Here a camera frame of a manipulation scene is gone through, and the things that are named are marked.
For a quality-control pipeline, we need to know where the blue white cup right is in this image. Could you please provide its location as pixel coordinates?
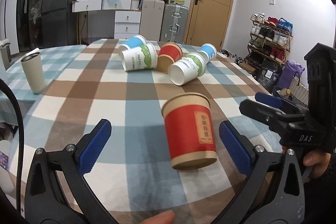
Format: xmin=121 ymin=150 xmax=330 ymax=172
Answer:
xmin=198 ymin=43 xmax=217 ymax=64

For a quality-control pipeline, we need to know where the white drawer desk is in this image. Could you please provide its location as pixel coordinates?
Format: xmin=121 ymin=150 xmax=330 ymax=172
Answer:
xmin=72 ymin=0 xmax=141 ymax=42

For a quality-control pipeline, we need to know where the purple bag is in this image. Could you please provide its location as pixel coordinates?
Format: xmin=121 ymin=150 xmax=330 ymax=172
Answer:
xmin=277 ymin=60 xmax=305 ymax=89

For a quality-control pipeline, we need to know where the red kraft paper cup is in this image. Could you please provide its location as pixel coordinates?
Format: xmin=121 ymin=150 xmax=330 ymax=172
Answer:
xmin=162 ymin=92 xmax=217 ymax=170

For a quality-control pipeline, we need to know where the dark glass cabinet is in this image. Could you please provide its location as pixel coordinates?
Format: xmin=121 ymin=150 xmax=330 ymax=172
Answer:
xmin=16 ymin=0 xmax=44 ymax=52

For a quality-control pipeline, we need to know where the right hand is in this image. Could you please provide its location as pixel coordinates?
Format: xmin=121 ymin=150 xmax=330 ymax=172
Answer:
xmin=299 ymin=149 xmax=331 ymax=183

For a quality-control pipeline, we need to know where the shoe rack with shoes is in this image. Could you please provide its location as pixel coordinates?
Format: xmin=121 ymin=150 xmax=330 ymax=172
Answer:
xmin=245 ymin=12 xmax=293 ymax=68

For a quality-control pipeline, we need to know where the beige suitcase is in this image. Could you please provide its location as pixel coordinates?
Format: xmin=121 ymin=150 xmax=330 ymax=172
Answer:
xmin=139 ymin=0 xmax=165 ymax=41

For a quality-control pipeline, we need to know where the silver suitcase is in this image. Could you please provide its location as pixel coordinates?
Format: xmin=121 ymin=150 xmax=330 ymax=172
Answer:
xmin=159 ymin=4 xmax=189 ymax=44

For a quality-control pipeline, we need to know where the red kraft cup lying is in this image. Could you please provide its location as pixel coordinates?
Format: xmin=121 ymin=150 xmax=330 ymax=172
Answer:
xmin=157 ymin=42 xmax=182 ymax=73

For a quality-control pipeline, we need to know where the wooden door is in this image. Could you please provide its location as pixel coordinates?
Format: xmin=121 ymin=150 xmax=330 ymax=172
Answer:
xmin=184 ymin=0 xmax=234 ymax=51

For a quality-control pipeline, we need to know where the white green paper cup left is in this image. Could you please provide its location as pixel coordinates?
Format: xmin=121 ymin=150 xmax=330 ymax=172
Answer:
xmin=121 ymin=43 xmax=158 ymax=72

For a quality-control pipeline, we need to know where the white green paper cup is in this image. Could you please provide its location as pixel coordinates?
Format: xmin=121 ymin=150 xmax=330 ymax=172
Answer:
xmin=168 ymin=52 xmax=207 ymax=86
xmin=121 ymin=43 xmax=158 ymax=72

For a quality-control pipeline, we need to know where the plaid tablecloth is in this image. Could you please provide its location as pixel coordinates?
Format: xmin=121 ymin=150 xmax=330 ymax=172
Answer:
xmin=0 ymin=39 xmax=287 ymax=224

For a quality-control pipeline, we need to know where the black cable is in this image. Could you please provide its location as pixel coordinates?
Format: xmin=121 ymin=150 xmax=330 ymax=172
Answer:
xmin=0 ymin=78 xmax=25 ymax=219

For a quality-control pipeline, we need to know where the blue white cup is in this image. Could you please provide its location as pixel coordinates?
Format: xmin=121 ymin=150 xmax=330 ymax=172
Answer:
xmin=198 ymin=43 xmax=217 ymax=64
xmin=118 ymin=35 xmax=147 ymax=56

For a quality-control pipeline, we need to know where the blue white cup left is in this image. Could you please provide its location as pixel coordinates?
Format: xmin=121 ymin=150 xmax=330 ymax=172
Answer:
xmin=118 ymin=35 xmax=147 ymax=56

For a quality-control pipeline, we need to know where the white green paper cup right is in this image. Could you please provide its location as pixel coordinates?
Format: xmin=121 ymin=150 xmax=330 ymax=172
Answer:
xmin=168 ymin=52 xmax=207 ymax=86

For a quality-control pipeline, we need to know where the left hand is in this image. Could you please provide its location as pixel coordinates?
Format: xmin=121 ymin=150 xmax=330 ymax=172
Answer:
xmin=140 ymin=210 xmax=176 ymax=224

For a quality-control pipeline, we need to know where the beige tumbler cup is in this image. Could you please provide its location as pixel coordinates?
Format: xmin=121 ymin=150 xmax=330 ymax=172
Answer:
xmin=21 ymin=51 xmax=46 ymax=94

